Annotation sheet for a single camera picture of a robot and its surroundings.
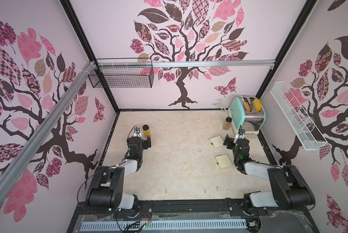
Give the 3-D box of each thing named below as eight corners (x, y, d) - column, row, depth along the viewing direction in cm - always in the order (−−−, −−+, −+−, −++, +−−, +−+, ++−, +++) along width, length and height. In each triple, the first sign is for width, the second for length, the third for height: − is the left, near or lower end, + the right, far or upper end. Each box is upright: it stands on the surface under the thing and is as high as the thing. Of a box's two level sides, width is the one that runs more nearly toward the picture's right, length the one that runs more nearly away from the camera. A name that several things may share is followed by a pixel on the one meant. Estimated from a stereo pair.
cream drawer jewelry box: (219, 169, 89) (220, 167, 87) (214, 158, 94) (215, 156, 92) (231, 166, 91) (232, 164, 88) (225, 155, 96) (227, 153, 93)
